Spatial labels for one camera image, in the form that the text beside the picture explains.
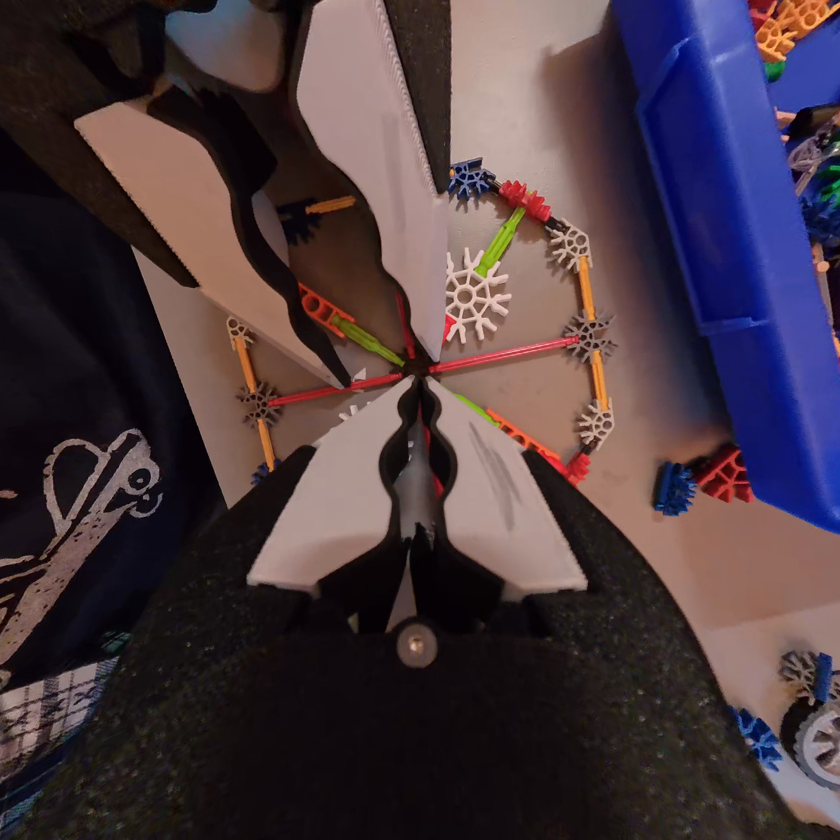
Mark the pile of colourful toy pieces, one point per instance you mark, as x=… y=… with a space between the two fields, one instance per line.
x=807 y=131

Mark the small white tag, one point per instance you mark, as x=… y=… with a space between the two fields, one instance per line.
x=358 y=379

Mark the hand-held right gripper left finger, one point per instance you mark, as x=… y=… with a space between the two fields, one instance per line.
x=328 y=518

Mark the blue plastic bin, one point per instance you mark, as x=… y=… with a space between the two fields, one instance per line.
x=709 y=197

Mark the red toy rod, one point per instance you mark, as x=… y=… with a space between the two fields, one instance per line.
x=427 y=439

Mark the black printed t-shirt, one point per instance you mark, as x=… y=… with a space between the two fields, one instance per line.
x=79 y=394

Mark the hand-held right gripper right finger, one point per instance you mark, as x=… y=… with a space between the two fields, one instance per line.
x=505 y=525

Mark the blue toy connector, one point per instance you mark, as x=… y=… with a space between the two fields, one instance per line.
x=673 y=489

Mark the red toy connector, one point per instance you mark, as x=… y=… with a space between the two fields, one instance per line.
x=725 y=476

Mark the plaid flannel shirt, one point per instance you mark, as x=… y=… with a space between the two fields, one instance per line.
x=46 y=709

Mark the colourful toy wheel model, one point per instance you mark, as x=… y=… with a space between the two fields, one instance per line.
x=590 y=338

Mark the toy frame model with wheels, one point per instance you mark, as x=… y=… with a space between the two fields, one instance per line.
x=814 y=735

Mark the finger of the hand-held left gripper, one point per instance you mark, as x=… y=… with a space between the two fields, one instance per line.
x=367 y=98
x=170 y=177

